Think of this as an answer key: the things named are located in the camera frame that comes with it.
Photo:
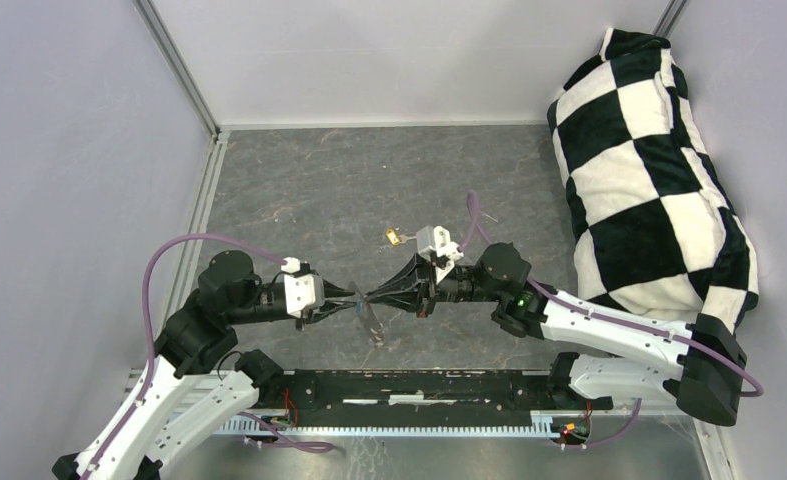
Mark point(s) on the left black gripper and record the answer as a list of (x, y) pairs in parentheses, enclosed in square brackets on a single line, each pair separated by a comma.
[(317, 312)]

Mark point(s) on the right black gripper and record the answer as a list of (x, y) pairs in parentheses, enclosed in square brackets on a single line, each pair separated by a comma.
[(400, 289)]

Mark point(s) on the metal keyring plate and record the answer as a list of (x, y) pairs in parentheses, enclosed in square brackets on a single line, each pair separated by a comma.
[(369, 319)]

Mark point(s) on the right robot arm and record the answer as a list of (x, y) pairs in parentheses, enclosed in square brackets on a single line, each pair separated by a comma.
[(698, 366)]

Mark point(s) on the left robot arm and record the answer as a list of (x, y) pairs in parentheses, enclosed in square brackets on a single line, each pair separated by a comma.
[(144, 440)]

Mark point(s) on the yellow capped key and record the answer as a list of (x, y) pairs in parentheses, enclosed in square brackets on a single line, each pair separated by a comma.
[(396, 238)]

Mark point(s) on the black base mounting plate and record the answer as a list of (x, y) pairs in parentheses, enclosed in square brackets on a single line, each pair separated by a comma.
[(420, 398)]

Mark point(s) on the black white checkered blanket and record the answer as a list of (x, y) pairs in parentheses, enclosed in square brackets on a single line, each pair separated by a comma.
[(656, 234)]

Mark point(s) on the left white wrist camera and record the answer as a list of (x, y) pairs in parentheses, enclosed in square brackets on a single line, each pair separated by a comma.
[(303, 287)]

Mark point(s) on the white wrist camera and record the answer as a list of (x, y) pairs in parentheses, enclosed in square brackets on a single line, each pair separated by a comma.
[(303, 287), (435, 245)]

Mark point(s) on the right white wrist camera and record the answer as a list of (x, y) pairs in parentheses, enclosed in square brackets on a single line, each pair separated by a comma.
[(435, 245)]

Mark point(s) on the white slotted cable duct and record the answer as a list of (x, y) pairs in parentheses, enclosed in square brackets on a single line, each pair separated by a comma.
[(534, 425)]

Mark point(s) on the red wired circuit board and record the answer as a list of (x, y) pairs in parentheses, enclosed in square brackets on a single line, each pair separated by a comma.
[(576, 432)]

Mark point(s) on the aluminium frame rail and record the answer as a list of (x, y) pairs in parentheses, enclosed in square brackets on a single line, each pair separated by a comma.
[(172, 55)]

